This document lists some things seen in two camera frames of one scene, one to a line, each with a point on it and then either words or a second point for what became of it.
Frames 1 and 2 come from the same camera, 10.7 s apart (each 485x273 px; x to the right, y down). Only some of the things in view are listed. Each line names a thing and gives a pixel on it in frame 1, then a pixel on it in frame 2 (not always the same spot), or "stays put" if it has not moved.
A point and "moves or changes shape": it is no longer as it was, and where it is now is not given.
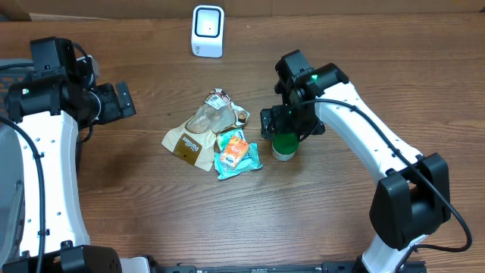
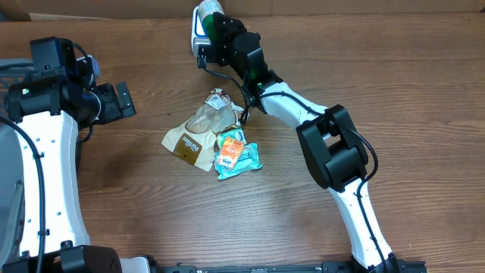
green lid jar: (284, 145) → (206, 10)
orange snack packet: (236, 150) moves or changes shape
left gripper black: (115, 111) stays put
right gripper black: (280, 115) → (229, 30)
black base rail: (339, 266) stays put
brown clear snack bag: (195, 144) stays put
